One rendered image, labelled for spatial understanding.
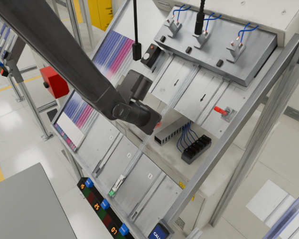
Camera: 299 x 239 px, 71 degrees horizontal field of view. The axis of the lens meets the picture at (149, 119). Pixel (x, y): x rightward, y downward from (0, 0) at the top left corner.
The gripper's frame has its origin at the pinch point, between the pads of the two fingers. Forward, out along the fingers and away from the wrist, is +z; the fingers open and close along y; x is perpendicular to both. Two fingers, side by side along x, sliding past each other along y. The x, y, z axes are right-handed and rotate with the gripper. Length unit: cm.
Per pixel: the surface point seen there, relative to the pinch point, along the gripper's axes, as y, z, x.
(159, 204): -15.6, 0.9, 19.7
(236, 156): -18, 47, -3
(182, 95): -1.6, 1.4, -11.8
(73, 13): 120, 22, -25
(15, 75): 120, 8, 32
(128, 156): 3.1, 1.1, 15.7
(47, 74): 83, 6, 16
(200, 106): -8.9, 1.3, -11.6
